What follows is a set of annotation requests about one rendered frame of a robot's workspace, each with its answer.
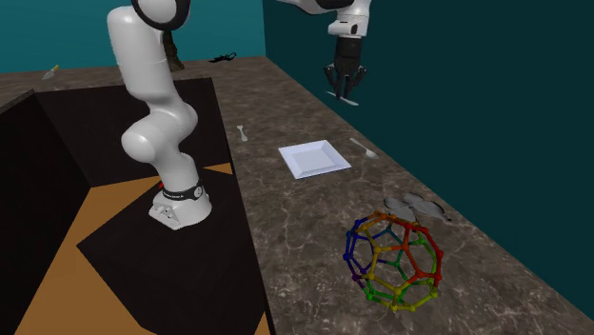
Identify black robot stand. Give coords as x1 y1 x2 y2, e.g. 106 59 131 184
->
76 167 273 335

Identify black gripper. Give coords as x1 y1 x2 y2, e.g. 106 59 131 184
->
323 36 368 100

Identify grey flat leaf-shaped object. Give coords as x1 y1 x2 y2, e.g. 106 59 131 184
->
383 192 453 224

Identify white spoon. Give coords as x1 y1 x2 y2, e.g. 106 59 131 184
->
348 137 380 161

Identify multicolour wire polyhedron ball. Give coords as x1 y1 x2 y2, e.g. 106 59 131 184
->
343 210 446 313

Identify white square plate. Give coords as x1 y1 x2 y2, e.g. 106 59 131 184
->
277 139 353 181

